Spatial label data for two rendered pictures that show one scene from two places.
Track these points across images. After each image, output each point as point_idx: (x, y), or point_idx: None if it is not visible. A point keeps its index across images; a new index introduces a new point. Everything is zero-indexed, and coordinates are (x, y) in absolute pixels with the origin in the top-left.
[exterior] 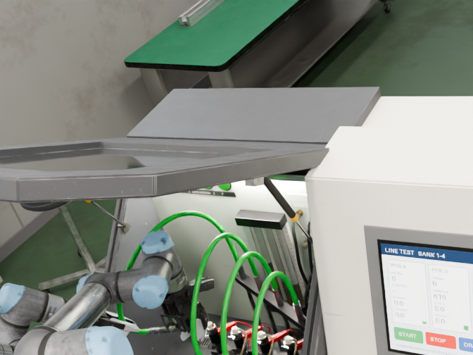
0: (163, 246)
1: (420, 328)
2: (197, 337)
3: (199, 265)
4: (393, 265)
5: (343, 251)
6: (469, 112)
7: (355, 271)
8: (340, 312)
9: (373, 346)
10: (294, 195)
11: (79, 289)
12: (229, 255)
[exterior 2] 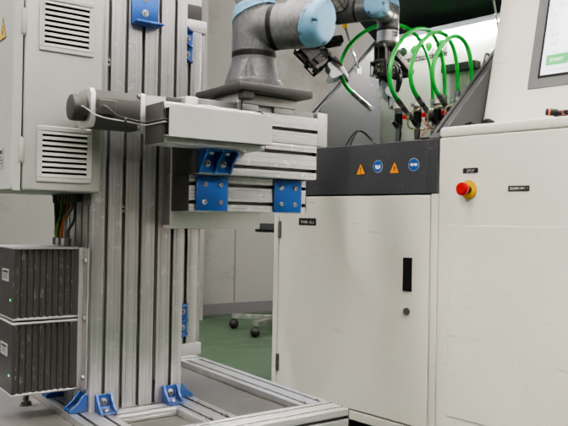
0: (393, 0)
1: (567, 50)
2: (389, 92)
3: None
4: (557, 5)
5: (522, 8)
6: None
7: (527, 21)
8: (506, 58)
9: (526, 79)
10: (492, 40)
11: None
12: (424, 118)
